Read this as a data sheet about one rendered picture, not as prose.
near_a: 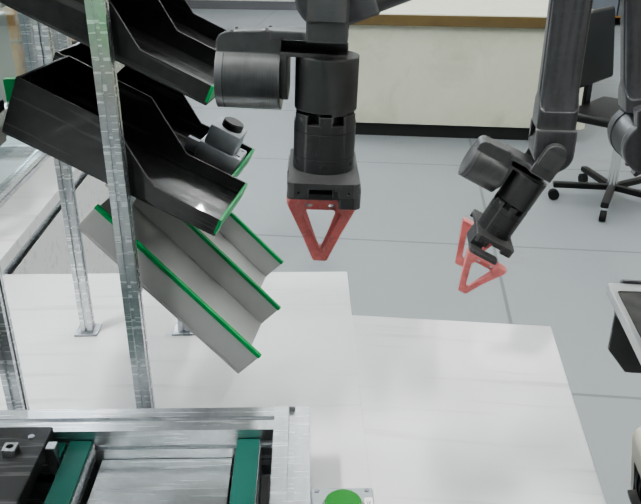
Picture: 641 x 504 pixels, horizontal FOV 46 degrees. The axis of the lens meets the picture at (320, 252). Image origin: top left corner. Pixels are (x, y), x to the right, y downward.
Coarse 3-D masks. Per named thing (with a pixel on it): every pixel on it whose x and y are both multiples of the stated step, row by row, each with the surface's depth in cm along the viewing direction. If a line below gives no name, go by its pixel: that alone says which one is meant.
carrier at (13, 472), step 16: (0, 432) 92; (16, 432) 92; (32, 432) 92; (48, 432) 92; (0, 448) 89; (32, 448) 89; (0, 464) 87; (16, 464) 87; (32, 464) 86; (0, 480) 84; (16, 480) 84; (32, 480) 86; (0, 496) 82; (16, 496) 82
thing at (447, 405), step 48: (384, 336) 132; (432, 336) 132; (480, 336) 132; (528, 336) 132; (384, 384) 119; (432, 384) 119; (480, 384) 119; (528, 384) 119; (384, 432) 109; (432, 432) 109; (480, 432) 109; (528, 432) 109; (576, 432) 109; (384, 480) 100; (432, 480) 100; (480, 480) 100; (528, 480) 100; (576, 480) 100
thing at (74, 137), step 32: (64, 64) 97; (32, 96) 87; (64, 96) 100; (128, 96) 99; (32, 128) 89; (64, 128) 88; (96, 128) 87; (128, 128) 101; (160, 128) 100; (64, 160) 90; (96, 160) 89; (128, 160) 89; (160, 160) 101; (192, 160) 101; (160, 192) 90; (192, 192) 97; (224, 192) 101; (192, 224) 91
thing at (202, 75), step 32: (0, 0) 83; (32, 0) 82; (64, 0) 82; (128, 0) 93; (64, 32) 83; (128, 32) 82; (160, 32) 94; (128, 64) 84; (160, 64) 83; (192, 64) 93; (192, 96) 84
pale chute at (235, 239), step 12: (228, 228) 122; (240, 228) 121; (216, 240) 120; (228, 240) 123; (240, 240) 122; (252, 240) 122; (228, 252) 120; (240, 252) 123; (252, 252) 123; (264, 252) 122; (240, 264) 121; (252, 264) 124; (264, 264) 123; (276, 264) 123; (252, 276) 121; (264, 276) 124
